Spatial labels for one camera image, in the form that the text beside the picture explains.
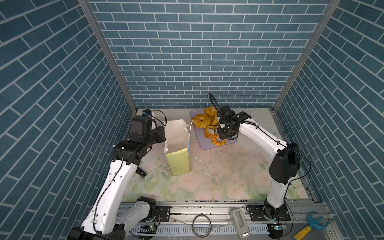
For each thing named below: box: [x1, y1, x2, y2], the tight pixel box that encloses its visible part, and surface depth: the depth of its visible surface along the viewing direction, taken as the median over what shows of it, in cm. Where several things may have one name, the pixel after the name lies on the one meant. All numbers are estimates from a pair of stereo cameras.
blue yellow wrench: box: [293, 211, 330, 240], surface depth 71 cm
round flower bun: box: [192, 114, 212, 129], surface depth 110 cm
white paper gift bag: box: [164, 119, 191, 177], surface depth 82 cm
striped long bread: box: [204, 128, 216, 139], surface depth 102 cm
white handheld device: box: [229, 208, 251, 239], surface depth 70 cm
